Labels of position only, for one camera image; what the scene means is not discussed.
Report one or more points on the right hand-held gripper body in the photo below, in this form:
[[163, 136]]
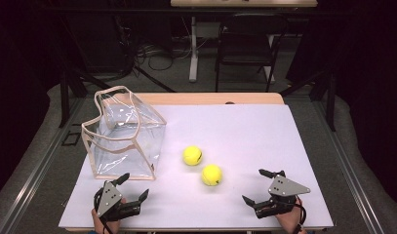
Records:
[[284, 188]]

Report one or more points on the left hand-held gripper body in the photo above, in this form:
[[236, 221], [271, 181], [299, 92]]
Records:
[[109, 198]]

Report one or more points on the clear plastic bag beige trim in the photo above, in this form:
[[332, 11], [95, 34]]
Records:
[[121, 156]]

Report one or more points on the yellow tennis ball dark mark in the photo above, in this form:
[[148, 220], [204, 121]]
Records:
[[191, 155]]

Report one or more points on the person's left hand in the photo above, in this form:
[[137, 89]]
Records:
[[100, 226]]

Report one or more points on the person's right hand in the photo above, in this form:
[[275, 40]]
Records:
[[288, 222]]

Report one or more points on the white table sheet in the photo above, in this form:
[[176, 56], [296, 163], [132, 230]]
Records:
[[235, 139]]

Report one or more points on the black metal stand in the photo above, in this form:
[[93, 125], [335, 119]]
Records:
[[331, 107], [64, 97]]

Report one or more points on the black folding chair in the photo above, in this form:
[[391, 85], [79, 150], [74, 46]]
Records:
[[245, 48]]

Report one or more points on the dark curtain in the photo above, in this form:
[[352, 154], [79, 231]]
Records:
[[14, 81], [375, 81]]

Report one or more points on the white desk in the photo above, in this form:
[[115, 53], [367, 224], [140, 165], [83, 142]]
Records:
[[193, 48]]

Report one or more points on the black metal crossbar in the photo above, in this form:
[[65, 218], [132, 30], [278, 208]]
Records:
[[121, 9]]

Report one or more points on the aluminium floor rail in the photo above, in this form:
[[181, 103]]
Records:
[[349, 175], [40, 175]]

